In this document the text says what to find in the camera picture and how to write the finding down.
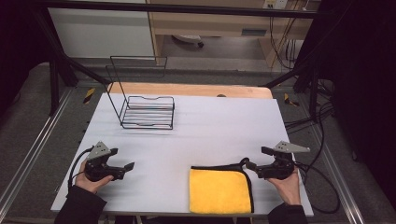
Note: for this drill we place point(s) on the person's right hand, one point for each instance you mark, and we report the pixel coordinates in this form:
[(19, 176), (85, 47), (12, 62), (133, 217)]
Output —
[(288, 189)]

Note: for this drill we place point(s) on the white power strip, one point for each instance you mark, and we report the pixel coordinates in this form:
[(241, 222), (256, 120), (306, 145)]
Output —
[(275, 3)]

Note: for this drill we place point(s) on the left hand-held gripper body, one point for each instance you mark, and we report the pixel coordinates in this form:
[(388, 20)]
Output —
[(99, 168)]

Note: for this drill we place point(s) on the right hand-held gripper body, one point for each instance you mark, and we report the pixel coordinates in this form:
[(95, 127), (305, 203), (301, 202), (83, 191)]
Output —
[(281, 161)]

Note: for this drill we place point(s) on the wooden board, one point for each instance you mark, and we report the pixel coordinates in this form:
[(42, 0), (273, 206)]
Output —
[(186, 89)]

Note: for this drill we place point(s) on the white cabinet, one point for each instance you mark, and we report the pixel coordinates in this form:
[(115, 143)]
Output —
[(102, 34)]

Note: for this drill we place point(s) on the aluminium rail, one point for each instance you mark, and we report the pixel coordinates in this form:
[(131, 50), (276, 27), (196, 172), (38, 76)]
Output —
[(339, 174), (34, 146)]

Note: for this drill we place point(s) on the person's left hand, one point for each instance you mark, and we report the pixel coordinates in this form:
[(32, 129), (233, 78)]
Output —
[(90, 183)]

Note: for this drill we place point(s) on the office chair base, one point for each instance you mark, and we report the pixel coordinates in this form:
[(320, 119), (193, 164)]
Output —
[(190, 39)]

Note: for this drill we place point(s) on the light wooden desk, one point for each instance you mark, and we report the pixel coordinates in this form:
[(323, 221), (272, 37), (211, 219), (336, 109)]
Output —
[(224, 23)]

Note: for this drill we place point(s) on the black metal frame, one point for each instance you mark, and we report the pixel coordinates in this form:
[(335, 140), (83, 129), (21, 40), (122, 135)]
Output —
[(186, 9)]

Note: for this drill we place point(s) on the black curtain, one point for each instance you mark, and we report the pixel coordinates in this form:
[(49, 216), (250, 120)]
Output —
[(18, 46), (364, 93)]

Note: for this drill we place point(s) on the yellow cloth with black trim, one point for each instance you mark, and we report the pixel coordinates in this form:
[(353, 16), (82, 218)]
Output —
[(218, 193)]

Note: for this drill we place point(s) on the yellow black tape strip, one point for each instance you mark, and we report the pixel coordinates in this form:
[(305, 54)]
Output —
[(290, 100), (89, 95)]

